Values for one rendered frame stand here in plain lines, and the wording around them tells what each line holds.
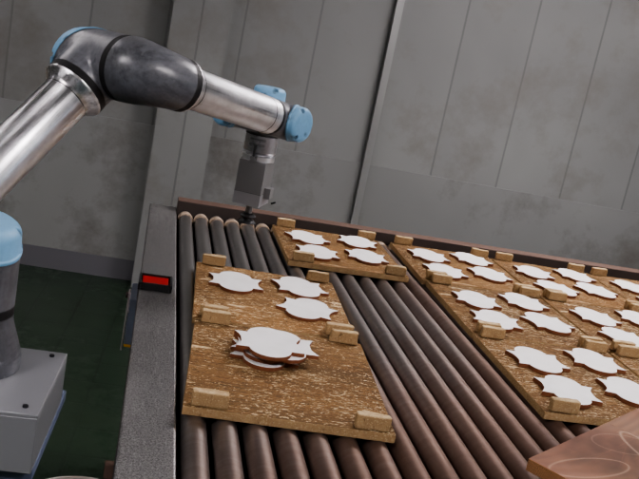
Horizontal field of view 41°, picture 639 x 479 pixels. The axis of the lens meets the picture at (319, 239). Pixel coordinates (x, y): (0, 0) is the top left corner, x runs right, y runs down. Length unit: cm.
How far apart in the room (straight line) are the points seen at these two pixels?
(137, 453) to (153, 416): 12
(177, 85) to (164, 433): 58
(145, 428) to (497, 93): 394
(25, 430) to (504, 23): 413
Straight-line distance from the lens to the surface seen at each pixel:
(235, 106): 161
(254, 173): 193
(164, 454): 128
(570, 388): 184
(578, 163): 525
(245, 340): 159
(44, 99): 151
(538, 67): 509
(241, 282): 202
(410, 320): 209
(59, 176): 490
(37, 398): 130
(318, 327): 184
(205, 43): 463
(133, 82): 148
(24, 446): 128
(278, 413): 141
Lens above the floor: 153
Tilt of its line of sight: 13 degrees down
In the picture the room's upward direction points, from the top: 11 degrees clockwise
